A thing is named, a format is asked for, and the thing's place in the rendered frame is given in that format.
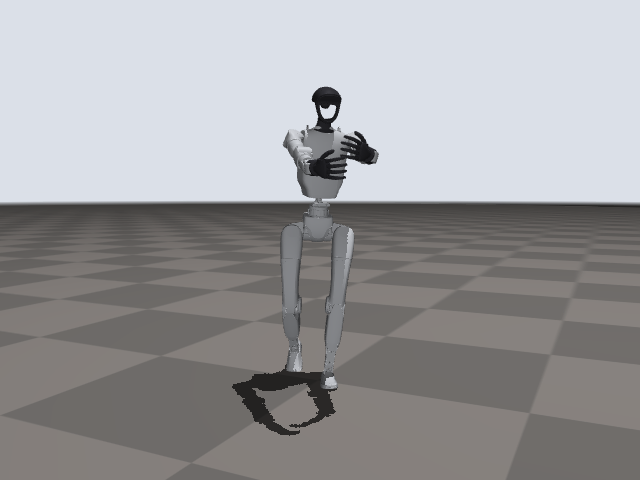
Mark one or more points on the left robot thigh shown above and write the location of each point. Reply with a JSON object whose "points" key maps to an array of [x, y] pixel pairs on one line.
{"points": [[341, 258]]}

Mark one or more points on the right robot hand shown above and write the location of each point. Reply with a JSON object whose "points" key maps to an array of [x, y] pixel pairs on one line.
{"points": [[321, 167]]}

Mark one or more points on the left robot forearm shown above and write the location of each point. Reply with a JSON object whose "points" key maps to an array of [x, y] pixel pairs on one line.
{"points": [[374, 159]]}

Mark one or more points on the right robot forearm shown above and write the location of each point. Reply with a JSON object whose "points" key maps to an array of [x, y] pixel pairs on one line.
{"points": [[301, 159]]}

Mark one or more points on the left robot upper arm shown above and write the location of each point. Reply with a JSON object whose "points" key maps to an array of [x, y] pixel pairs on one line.
{"points": [[350, 141]]}

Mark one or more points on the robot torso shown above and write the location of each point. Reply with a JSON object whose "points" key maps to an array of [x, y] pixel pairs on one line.
{"points": [[317, 222]]}

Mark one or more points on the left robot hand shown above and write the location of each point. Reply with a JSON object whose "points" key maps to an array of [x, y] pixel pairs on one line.
{"points": [[362, 153]]}

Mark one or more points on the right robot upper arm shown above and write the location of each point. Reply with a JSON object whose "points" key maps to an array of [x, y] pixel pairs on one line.
{"points": [[294, 139]]}

